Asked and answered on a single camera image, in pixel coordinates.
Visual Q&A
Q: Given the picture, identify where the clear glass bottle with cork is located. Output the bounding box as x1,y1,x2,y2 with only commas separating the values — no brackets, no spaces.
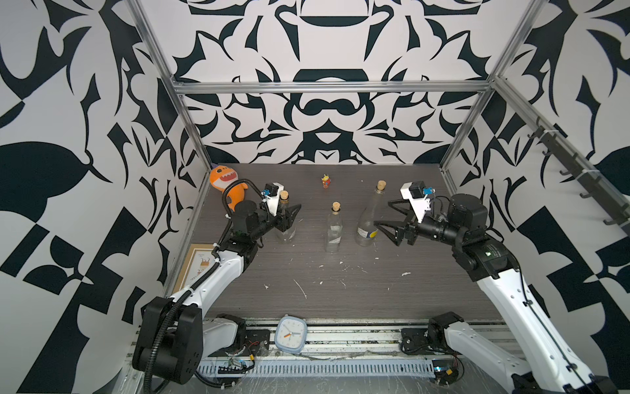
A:
276,190,300,242

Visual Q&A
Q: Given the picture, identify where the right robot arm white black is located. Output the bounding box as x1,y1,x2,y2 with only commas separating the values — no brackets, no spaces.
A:
375,191,618,393

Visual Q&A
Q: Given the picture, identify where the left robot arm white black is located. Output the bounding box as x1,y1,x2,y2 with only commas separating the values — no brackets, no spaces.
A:
132,198,302,393

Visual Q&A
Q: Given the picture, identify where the tall clear bottle yellow label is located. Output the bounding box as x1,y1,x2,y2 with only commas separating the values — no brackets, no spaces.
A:
354,180,387,247

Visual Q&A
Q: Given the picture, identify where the small clear bottle with cork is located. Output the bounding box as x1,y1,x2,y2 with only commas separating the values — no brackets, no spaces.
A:
325,202,343,253

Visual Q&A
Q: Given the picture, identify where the small red yellow toy figure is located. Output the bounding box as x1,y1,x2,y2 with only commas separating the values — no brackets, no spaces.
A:
322,174,331,189

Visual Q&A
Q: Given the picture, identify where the orange shark plush toy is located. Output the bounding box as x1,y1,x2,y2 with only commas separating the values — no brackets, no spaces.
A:
209,165,249,210

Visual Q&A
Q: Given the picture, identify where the light blue alarm clock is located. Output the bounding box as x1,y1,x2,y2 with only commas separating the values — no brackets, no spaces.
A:
274,315,308,355

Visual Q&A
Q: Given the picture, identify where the green circuit board right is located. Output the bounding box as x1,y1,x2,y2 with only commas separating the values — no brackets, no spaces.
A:
433,357,464,387

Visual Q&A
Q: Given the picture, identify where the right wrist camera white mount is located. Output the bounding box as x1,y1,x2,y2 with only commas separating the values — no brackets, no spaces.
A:
400,181,436,223

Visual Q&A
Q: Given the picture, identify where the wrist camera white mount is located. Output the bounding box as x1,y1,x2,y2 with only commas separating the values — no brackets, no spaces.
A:
400,181,436,223
261,182,285,217

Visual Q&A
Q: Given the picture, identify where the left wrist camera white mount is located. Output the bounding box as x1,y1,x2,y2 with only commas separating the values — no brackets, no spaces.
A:
261,182,285,217

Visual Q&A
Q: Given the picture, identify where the wooden picture frame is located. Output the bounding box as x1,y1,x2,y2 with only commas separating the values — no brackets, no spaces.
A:
173,244,215,293

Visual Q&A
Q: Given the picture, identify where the white slotted cable duct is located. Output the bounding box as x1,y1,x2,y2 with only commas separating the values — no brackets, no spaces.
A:
198,359,435,379

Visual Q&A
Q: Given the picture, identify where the circuit board with wires left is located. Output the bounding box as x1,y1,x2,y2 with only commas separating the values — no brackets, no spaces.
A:
217,354,256,374

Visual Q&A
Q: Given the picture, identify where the black wall hook rack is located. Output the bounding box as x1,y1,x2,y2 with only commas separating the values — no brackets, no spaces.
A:
528,116,629,236

